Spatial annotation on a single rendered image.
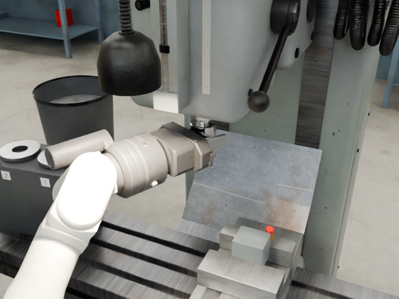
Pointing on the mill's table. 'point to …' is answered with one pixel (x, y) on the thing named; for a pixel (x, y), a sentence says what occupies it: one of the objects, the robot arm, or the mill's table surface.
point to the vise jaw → (240, 276)
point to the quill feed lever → (257, 101)
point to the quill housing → (220, 55)
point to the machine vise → (285, 235)
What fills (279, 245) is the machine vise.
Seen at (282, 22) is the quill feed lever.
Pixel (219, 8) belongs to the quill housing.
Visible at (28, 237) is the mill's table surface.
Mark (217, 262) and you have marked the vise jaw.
